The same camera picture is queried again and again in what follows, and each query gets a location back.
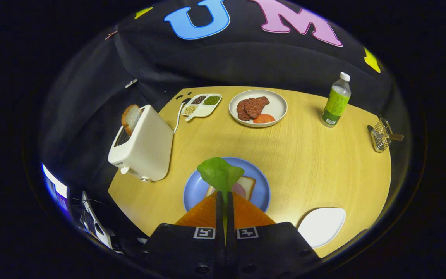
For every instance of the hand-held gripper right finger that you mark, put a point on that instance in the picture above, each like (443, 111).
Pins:
(230, 221)

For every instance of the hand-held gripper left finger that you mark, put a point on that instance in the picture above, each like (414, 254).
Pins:
(219, 217)

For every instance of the green lettuce leaf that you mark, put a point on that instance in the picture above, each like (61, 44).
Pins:
(219, 174)

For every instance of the toasted bread slice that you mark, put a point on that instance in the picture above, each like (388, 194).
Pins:
(131, 118)

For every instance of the pink ham slice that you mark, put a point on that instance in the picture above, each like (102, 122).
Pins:
(239, 190)

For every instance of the blue plate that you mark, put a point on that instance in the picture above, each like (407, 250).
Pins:
(196, 190)

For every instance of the bread slice with ham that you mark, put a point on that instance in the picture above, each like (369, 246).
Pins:
(248, 183)

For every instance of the white oval plate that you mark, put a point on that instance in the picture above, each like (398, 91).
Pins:
(319, 228)

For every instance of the white toaster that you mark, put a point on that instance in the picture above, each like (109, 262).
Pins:
(149, 147)

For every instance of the white divided bean dish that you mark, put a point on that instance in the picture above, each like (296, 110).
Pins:
(203, 111)

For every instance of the tomato slice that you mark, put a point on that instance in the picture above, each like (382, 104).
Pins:
(264, 118)

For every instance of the brown meat piece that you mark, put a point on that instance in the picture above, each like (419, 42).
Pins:
(257, 106)
(241, 110)

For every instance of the round white plate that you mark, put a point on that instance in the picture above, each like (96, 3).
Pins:
(277, 104)

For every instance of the grey laptop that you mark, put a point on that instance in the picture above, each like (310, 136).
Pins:
(91, 224)

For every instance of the green label drink bottle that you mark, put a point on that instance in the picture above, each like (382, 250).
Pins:
(335, 104)

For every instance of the silver clip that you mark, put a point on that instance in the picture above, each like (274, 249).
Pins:
(131, 83)

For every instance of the black backdrop cloth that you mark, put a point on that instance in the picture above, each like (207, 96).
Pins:
(246, 58)

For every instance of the computer monitor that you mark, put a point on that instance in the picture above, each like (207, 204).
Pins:
(54, 188)

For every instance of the copper clip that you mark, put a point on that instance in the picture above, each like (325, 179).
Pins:
(111, 35)

